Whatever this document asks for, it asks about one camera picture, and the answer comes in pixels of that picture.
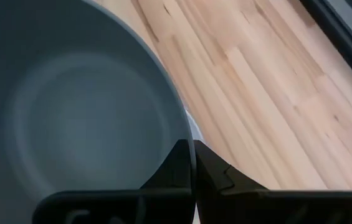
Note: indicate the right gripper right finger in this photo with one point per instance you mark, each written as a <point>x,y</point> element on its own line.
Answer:
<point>272,207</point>

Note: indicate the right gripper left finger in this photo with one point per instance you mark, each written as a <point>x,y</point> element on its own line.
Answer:
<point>116,207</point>

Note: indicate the dark grey bowl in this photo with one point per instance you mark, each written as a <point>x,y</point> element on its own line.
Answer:
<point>69,109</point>

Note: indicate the black metal table frame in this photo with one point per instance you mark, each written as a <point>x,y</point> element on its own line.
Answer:
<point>344,40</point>

